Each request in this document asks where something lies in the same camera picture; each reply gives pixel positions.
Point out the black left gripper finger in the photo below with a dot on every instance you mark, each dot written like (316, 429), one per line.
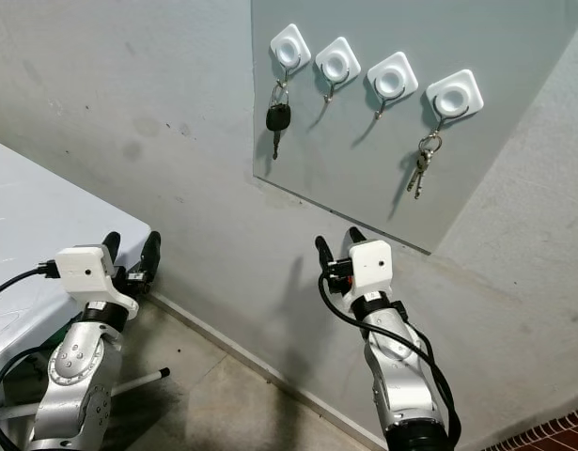
(152, 250)
(111, 242)

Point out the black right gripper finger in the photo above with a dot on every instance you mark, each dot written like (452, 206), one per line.
(355, 235)
(324, 250)

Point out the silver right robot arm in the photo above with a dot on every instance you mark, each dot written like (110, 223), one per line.
(401, 376)

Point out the white folding table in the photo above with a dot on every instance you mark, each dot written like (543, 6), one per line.
(44, 221)

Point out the white table leg bar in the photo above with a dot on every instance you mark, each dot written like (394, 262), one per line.
(138, 379)

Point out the silver key bunch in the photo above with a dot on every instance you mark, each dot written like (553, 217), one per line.
(424, 162)

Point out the black car key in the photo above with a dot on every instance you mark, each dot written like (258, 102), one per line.
(277, 117)

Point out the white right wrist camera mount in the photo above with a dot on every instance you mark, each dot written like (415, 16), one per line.
(373, 265)

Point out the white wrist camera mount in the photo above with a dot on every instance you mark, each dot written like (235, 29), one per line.
(84, 271)
(373, 265)

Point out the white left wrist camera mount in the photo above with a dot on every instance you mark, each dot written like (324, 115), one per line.
(84, 271)

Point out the grey wall board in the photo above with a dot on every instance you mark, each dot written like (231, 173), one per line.
(354, 178)

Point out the white square wall hook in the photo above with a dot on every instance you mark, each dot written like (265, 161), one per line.
(455, 95)
(391, 76)
(289, 45)
(337, 61)

